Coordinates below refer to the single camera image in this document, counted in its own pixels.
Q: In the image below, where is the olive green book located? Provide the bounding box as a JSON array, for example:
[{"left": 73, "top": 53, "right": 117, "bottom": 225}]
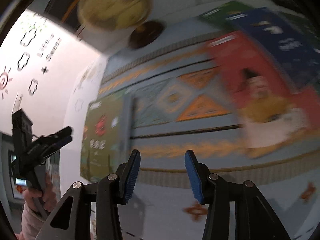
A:
[{"left": 80, "top": 94, "right": 133, "bottom": 183}]

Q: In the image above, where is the blue eagle fable book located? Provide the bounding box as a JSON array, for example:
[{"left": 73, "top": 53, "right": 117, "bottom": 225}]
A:
[{"left": 226, "top": 7, "right": 319, "bottom": 93}]

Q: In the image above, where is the left hand pink sleeve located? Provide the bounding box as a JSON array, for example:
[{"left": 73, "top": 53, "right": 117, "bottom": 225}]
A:
[{"left": 15, "top": 173, "right": 58, "bottom": 240}]

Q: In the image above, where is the patterned blue table runner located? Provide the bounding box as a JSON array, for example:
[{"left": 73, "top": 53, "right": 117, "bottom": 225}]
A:
[{"left": 97, "top": 17, "right": 320, "bottom": 240}]

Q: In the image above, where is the red orange illustrated book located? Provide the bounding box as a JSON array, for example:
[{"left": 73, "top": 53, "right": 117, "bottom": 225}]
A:
[{"left": 207, "top": 31, "right": 319, "bottom": 158}]

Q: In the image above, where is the antique yellow desk globe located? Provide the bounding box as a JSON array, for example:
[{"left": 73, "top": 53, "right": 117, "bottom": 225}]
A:
[{"left": 76, "top": 0, "right": 153, "bottom": 51}]

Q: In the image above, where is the dark green book at back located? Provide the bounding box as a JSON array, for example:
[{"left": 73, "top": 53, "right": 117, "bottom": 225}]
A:
[{"left": 199, "top": 1, "right": 254, "bottom": 28}]

